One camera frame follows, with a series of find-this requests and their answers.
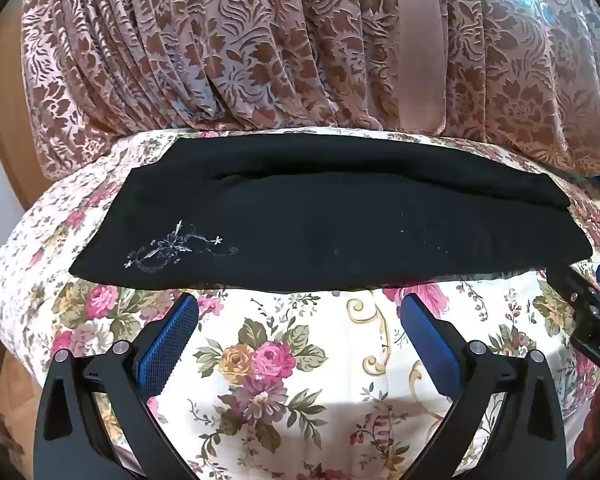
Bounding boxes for wooden board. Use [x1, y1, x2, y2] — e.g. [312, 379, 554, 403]
[0, 35, 48, 211]

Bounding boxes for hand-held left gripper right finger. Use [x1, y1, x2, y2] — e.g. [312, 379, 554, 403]
[400, 292, 567, 480]

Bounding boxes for floral bed sheet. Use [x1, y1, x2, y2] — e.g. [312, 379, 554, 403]
[0, 129, 600, 480]

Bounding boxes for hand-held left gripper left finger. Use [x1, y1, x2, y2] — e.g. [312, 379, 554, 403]
[32, 292, 201, 480]

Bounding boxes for brown floral curtain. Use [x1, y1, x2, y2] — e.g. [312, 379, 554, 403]
[20, 0, 600, 181]

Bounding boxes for black embroidered pants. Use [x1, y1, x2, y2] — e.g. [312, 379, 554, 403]
[69, 132, 595, 295]

